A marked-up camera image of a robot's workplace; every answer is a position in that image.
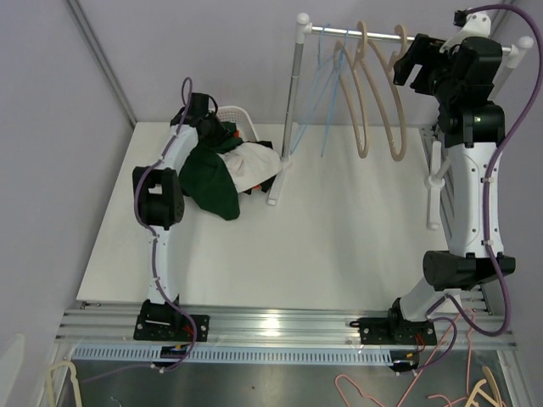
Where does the beige wooden hanger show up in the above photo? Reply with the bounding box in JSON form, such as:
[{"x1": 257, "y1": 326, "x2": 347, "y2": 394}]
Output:
[
  {"x1": 334, "y1": 20, "x2": 370, "y2": 159},
  {"x1": 364, "y1": 24, "x2": 411, "y2": 163}
]

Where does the light blue wire hanger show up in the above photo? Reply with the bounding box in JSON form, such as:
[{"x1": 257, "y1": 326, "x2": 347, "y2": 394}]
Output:
[
  {"x1": 321, "y1": 35, "x2": 348, "y2": 158},
  {"x1": 290, "y1": 34, "x2": 334, "y2": 153}
]

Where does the orange t shirt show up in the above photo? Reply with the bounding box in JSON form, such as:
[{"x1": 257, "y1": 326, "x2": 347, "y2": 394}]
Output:
[{"x1": 232, "y1": 130, "x2": 260, "y2": 192}]

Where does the black t shirt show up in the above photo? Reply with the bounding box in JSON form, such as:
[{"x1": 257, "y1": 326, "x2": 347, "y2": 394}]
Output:
[{"x1": 239, "y1": 142, "x2": 283, "y2": 192}]

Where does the green white raglan shirt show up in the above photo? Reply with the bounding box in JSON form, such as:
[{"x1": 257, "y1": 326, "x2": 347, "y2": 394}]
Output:
[{"x1": 179, "y1": 120, "x2": 275, "y2": 220}]

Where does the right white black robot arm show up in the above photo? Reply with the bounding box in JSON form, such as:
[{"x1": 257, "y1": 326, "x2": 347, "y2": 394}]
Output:
[{"x1": 384, "y1": 34, "x2": 516, "y2": 343}]

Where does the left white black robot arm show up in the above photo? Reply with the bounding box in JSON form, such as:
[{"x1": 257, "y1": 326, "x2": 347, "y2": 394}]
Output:
[{"x1": 132, "y1": 93, "x2": 218, "y2": 343}]

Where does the beige hanger on floor right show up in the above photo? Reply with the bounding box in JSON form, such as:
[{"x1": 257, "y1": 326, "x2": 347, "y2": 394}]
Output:
[{"x1": 464, "y1": 366, "x2": 504, "y2": 407}]

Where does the beige hanger on floor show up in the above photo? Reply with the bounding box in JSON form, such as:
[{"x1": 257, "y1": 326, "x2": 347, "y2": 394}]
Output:
[
  {"x1": 44, "y1": 360, "x2": 83, "y2": 407},
  {"x1": 464, "y1": 366, "x2": 504, "y2": 407}
]

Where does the beige hanger on floor left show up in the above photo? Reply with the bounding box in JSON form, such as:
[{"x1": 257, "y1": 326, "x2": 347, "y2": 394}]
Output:
[{"x1": 44, "y1": 360, "x2": 83, "y2": 407}]

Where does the metal clothes rack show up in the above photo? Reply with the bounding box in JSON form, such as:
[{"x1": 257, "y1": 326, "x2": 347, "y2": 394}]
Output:
[{"x1": 265, "y1": 12, "x2": 535, "y2": 230}]

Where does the white plastic laundry basket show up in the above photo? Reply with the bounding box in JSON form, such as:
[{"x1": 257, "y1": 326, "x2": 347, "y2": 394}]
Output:
[{"x1": 216, "y1": 106, "x2": 260, "y2": 142}]

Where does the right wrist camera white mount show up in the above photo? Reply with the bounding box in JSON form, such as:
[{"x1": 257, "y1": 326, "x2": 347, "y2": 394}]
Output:
[{"x1": 439, "y1": 10, "x2": 491, "y2": 53}]

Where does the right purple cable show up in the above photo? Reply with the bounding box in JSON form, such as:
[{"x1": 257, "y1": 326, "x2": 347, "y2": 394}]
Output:
[{"x1": 394, "y1": 3, "x2": 543, "y2": 378}]

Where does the purple cable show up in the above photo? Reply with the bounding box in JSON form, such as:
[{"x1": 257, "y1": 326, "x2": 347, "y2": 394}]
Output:
[
  {"x1": 394, "y1": 3, "x2": 543, "y2": 378},
  {"x1": 133, "y1": 76, "x2": 200, "y2": 374}
]

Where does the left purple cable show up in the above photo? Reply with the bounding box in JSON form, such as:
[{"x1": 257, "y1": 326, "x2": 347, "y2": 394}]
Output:
[{"x1": 133, "y1": 76, "x2": 200, "y2": 374}]

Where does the pink wire hanger on floor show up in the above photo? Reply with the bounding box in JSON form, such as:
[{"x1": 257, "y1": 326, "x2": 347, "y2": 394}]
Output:
[{"x1": 333, "y1": 307, "x2": 477, "y2": 407}]

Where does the white cable duct strip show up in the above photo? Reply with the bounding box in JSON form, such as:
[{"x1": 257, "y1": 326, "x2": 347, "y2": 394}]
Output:
[{"x1": 72, "y1": 344, "x2": 393, "y2": 366}]

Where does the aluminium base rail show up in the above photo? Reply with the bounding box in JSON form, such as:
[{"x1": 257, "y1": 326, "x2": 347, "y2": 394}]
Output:
[{"x1": 54, "y1": 301, "x2": 518, "y2": 351}]

